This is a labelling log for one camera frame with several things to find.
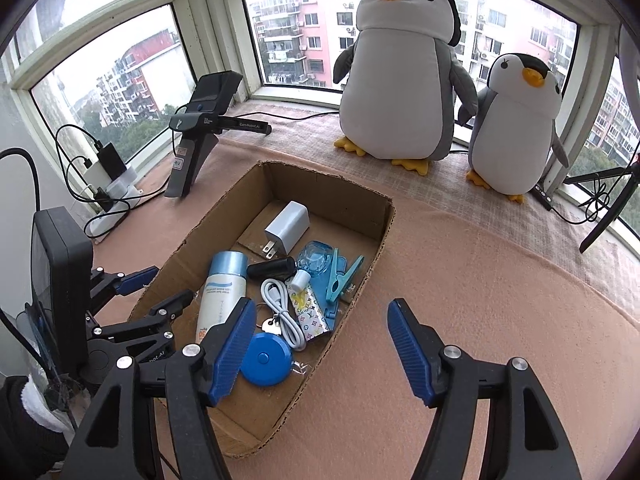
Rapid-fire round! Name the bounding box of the cardboard box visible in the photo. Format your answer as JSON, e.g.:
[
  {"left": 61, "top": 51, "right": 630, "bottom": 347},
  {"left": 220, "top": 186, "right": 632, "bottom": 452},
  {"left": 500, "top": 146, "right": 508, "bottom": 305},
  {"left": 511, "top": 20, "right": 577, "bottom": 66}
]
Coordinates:
[{"left": 129, "top": 160, "right": 396, "bottom": 458}]

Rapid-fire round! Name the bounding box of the small clear blue bottle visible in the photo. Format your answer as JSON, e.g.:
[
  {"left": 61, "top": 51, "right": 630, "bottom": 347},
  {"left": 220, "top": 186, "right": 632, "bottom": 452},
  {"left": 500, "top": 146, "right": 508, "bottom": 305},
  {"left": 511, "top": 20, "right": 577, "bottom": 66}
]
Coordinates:
[{"left": 287, "top": 241, "right": 333, "bottom": 293}]

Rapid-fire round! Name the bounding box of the black ring light cable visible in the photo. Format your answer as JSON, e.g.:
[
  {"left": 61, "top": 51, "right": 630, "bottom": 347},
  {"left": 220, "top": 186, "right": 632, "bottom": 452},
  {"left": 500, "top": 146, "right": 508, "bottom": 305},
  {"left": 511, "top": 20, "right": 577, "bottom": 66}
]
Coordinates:
[{"left": 547, "top": 175, "right": 616, "bottom": 224}]

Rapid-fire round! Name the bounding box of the white window frame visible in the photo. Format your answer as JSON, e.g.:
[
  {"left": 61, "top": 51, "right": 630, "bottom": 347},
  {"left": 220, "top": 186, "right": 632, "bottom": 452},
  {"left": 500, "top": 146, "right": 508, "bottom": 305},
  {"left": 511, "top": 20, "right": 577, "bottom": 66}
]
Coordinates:
[{"left": 0, "top": 0, "right": 640, "bottom": 241}]

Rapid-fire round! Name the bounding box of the black tripod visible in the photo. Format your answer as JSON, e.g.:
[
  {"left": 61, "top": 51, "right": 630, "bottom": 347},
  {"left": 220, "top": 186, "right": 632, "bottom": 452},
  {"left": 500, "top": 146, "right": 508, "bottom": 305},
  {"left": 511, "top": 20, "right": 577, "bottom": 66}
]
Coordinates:
[{"left": 565, "top": 160, "right": 640, "bottom": 254}]

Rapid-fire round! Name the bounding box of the black power bank cable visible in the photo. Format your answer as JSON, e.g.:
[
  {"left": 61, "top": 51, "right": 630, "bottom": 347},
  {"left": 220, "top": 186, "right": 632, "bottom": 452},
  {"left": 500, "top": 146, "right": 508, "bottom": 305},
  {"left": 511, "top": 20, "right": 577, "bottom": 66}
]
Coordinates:
[{"left": 55, "top": 124, "right": 106, "bottom": 201}]

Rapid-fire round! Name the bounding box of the person's left forearm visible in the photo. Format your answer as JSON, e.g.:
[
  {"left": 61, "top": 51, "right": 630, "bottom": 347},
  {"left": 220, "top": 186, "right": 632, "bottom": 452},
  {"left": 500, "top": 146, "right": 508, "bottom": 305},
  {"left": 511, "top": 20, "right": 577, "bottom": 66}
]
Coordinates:
[{"left": 0, "top": 375, "right": 71, "bottom": 480}]

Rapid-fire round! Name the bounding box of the round blue tape measure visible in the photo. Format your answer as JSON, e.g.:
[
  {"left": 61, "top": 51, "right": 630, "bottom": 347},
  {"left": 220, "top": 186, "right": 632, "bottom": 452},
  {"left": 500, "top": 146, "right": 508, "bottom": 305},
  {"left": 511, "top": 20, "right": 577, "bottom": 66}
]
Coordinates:
[{"left": 239, "top": 332, "right": 293, "bottom": 387}]

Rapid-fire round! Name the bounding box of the small penguin plush toy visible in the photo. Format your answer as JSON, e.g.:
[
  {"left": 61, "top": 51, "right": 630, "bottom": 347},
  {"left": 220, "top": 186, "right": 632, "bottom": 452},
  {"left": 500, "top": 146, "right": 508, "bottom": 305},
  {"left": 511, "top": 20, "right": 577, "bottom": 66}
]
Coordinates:
[{"left": 457, "top": 53, "right": 571, "bottom": 204}]

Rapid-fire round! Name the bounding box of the grey hand-held device on stand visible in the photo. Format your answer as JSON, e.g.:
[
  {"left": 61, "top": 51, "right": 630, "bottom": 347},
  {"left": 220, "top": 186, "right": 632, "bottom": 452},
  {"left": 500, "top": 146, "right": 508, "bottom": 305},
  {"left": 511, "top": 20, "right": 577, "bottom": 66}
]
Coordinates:
[{"left": 165, "top": 71, "right": 273, "bottom": 198}]

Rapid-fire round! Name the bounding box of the white charging block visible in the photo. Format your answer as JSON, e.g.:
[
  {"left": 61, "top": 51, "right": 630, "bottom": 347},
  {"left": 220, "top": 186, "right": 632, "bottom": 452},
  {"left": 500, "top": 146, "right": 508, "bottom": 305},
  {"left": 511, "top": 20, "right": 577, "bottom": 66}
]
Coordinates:
[{"left": 82, "top": 160, "right": 111, "bottom": 188}]

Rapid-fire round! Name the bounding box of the teal clothespin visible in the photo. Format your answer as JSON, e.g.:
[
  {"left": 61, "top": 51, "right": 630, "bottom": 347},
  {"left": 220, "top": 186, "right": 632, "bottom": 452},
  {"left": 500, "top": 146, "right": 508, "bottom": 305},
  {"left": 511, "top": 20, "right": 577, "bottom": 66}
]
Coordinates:
[{"left": 325, "top": 255, "right": 366, "bottom": 303}]

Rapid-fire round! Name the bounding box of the black cylindrical case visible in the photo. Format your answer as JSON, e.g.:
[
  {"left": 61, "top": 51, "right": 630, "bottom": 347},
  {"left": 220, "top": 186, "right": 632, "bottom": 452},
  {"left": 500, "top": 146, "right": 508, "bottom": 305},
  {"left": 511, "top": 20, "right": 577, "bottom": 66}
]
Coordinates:
[{"left": 246, "top": 256, "right": 297, "bottom": 281}]

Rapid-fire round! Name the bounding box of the black device cable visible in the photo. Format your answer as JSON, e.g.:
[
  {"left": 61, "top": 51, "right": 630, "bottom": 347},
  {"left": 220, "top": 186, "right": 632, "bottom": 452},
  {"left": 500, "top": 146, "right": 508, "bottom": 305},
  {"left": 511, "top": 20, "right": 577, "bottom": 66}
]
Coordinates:
[{"left": 240, "top": 110, "right": 341, "bottom": 123}]

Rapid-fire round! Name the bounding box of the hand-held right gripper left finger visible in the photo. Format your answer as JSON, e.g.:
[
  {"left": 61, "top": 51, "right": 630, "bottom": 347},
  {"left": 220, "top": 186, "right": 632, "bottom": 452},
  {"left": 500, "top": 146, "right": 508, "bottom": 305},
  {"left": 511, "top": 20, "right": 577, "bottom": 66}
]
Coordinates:
[{"left": 60, "top": 297, "right": 258, "bottom": 480}]

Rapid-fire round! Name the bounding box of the white wall charger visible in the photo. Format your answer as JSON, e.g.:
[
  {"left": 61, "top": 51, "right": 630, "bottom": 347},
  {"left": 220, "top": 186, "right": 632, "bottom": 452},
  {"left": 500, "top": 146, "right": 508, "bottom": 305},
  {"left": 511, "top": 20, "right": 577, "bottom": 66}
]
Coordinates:
[{"left": 263, "top": 201, "right": 311, "bottom": 260}]

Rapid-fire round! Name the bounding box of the patterned lighter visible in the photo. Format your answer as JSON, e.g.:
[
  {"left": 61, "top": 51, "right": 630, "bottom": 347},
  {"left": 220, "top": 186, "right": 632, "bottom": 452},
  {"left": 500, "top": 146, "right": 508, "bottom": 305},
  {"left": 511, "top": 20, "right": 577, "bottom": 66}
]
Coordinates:
[{"left": 287, "top": 282, "right": 332, "bottom": 341}]

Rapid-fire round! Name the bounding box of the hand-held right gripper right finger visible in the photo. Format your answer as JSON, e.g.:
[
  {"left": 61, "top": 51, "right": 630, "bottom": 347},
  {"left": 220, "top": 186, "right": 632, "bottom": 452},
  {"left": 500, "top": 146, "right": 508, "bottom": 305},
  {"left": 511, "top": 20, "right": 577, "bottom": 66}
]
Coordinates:
[{"left": 387, "top": 298, "right": 583, "bottom": 480}]

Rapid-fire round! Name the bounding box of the white usb cable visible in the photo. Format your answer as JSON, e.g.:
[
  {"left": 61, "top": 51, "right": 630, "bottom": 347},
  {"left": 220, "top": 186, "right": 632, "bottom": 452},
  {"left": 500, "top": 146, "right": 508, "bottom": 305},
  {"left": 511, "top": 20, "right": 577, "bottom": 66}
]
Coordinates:
[{"left": 260, "top": 279, "right": 308, "bottom": 352}]

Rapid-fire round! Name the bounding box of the large penguin plush toy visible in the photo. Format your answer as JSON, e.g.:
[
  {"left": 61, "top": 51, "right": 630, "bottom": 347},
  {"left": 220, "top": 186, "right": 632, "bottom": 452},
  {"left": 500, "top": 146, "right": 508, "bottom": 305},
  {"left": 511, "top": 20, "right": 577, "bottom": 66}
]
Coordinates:
[{"left": 333, "top": 0, "right": 478, "bottom": 177}]

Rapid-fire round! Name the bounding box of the white sunscreen bottle blue cap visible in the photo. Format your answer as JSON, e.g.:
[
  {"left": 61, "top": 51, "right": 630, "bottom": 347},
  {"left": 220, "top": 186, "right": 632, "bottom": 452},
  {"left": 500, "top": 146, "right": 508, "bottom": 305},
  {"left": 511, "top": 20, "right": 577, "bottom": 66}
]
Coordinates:
[{"left": 195, "top": 251, "right": 249, "bottom": 346}]

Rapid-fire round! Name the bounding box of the checkered cloth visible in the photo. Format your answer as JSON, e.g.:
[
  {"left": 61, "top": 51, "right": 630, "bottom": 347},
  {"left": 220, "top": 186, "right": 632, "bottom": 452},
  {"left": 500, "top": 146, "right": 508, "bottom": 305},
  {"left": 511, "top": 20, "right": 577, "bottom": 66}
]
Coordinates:
[{"left": 220, "top": 110, "right": 640, "bottom": 311}]

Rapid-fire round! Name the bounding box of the thick black cable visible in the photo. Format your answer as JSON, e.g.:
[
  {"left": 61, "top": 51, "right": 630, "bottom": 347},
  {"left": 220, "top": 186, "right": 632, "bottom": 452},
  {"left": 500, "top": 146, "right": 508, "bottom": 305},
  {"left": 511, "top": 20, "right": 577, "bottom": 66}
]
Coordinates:
[{"left": 0, "top": 147, "right": 42, "bottom": 211}]

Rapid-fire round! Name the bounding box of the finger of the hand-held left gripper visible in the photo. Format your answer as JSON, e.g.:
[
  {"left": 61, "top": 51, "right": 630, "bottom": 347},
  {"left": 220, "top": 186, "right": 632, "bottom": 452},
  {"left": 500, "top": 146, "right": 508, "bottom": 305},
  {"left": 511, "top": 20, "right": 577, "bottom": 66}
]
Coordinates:
[
  {"left": 90, "top": 266, "right": 161, "bottom": 311},
  {"left": 95, "top": 290, "right": 196, "bottom": 339}
]

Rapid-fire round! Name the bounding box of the white power strip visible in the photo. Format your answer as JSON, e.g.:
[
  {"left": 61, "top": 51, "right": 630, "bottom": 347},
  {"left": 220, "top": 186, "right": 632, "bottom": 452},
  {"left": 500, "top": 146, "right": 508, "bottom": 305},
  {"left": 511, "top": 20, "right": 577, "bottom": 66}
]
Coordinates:
[{"left": 85, "top": 170, "right": 143, "bottom": 238}]

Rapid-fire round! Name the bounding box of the blue folding phone stand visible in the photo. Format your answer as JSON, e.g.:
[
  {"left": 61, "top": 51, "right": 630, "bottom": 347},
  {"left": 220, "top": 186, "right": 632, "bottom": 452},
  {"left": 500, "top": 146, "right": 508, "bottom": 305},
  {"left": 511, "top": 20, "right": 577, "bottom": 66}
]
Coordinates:
[{"left": 320, "top": 247, "right": 351, "bottom": 333}]

